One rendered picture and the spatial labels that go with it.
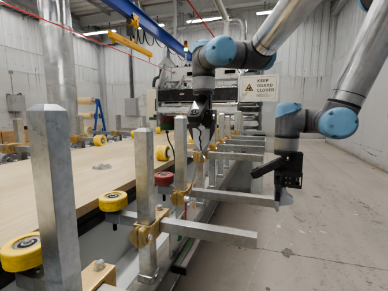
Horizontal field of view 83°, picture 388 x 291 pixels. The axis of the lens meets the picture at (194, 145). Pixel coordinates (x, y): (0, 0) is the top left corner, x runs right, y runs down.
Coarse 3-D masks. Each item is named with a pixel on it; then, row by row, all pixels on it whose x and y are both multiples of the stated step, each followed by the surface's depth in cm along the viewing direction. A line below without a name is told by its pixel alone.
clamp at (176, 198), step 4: (188, 184) 87; (188, 188) 82; (176, 192) 78; (180, 192) 78; (184, 192) 79; (188, 192) 82; (172, 196) 78; (176, 196) 78; (180, 196) 77; (172, 200) 79; (176, 200) 78; (180, 200) 78; (176, 204) 78; (180, 204) 78; (184, 204) 80
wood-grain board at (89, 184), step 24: (120, 144) 170; (168, 144) 170; (0, 168) 99; (24, 168) 99; (72, 168) 99; (120, 168) 99; (0, 192) 70; (24, 192) 70; (96, 192) 70; (0, 216) 54; (24, 216) 54; (0, 240) 44
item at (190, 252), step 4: (196, 240) 78; (192, 244) 76; (196, 244) 76; (192, 248) 74; (188, 252) 71; (192, 252) 71; (188, 256) 69; (184, 260) 68; (188, 260) 68; (184, 264) 66
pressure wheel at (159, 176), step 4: (160, 172) 90; (164, 172) 90; (168, 172) 90; (156, 176) 85; (160, 176) 85; (164, 176) 85; (168, 176) 85; (172, 176) 86; (156, 180) 85; (160, 180) 84; (164, 180) 84; (168, 180) 85; (172, 180) 86; (156, 184) 85; (160, 184) 84; (164, 184) 84; (168, 184) 85; (164, 196) 89; (164, 200) 89
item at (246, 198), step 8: (160, 192) 88; (168, 192) 86; (192, 192) 83; (200, 192) 82; (208, 192) 81; (216, 192) 81; (224, 192) 81; (232, 192) 81; (224, 200) 80; (232, 200) 79; (240, 200) 78; (248, 200) 77; (256, 200) 76; (264, 200) 75; (272, 200) 75
